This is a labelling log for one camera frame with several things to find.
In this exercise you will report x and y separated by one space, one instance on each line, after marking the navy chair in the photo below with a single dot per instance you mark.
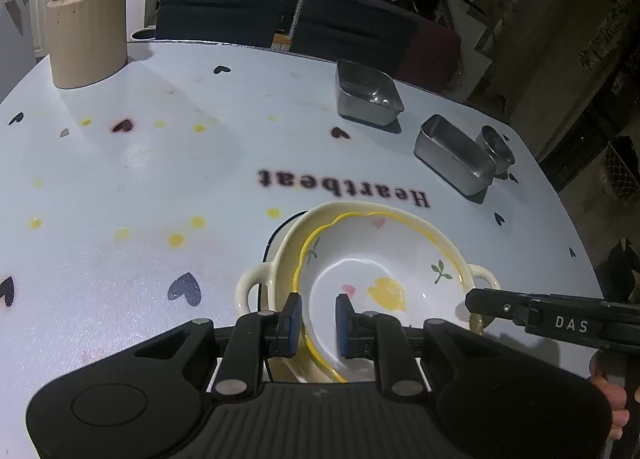
350 34
220 9

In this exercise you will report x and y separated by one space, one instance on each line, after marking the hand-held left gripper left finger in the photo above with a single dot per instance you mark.
292 325

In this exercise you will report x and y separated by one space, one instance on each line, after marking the net basket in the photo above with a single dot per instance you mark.
622 169

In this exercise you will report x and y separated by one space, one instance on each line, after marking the small floral bowl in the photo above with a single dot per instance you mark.
380 259

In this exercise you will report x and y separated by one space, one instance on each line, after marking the round steel cup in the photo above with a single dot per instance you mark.
497 149

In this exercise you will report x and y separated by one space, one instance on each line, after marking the rectangular steel container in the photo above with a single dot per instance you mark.
450 154

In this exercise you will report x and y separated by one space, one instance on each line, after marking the beige canister with steel lid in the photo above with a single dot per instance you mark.
85 39

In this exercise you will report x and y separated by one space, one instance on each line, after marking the maroon chair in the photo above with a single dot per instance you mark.
437 56

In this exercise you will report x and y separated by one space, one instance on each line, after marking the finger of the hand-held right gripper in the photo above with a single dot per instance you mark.
495 306

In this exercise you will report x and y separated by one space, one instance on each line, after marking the square steel container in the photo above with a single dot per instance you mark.
370 94

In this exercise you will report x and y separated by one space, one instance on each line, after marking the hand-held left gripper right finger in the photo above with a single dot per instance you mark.
344 327

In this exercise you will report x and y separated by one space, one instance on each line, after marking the person's right hand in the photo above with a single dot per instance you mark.
612 399

